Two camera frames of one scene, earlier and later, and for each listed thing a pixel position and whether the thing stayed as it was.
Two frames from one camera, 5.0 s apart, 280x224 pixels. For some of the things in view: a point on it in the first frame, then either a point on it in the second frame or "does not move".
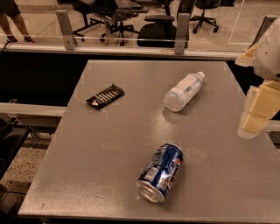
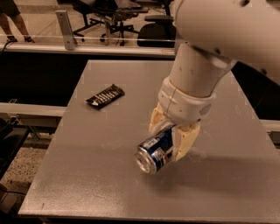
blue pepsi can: x=159 y=171 → x=155 y=151
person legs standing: x=10 y=9 does not move
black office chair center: x=160 y=34 does not move
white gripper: x=269 y=58 → x=183 y=105
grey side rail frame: x=32 y=115 does not move
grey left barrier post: x=66 y=29 does not move
